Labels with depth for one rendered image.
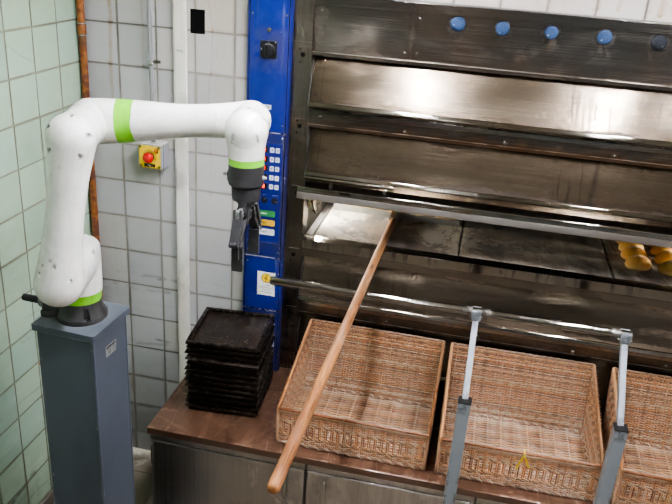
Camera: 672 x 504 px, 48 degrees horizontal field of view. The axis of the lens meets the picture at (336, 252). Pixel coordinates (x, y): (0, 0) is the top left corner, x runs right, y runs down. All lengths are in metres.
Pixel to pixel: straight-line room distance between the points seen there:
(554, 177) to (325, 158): 0.83
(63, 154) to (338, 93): 1.16
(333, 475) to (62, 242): 1.31
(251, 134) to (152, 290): 1.53
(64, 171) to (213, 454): 1.33
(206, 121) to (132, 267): 1.37
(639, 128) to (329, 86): 1.08
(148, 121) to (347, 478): 1.45
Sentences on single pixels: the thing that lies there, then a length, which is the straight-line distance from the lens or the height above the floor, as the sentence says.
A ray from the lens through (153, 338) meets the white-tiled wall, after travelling 3.39.
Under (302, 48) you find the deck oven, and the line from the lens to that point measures 2.76.
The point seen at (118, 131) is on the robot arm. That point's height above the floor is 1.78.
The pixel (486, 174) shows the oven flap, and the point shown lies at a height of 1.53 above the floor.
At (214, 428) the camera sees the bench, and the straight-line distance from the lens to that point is 2.88.
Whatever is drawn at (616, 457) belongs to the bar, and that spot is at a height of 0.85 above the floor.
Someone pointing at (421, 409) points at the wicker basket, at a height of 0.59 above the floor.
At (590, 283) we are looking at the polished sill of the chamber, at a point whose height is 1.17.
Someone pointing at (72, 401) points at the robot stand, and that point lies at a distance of 2.42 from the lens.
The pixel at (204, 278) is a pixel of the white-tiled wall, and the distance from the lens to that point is 3.16.
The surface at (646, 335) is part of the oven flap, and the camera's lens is 3.04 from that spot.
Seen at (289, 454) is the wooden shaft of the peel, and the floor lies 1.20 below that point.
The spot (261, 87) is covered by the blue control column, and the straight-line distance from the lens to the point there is 2.80.
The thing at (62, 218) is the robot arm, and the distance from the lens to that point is 2.01.
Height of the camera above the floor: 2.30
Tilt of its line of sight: 23 degrees down
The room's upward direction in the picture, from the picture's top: 4 degrees clockwise
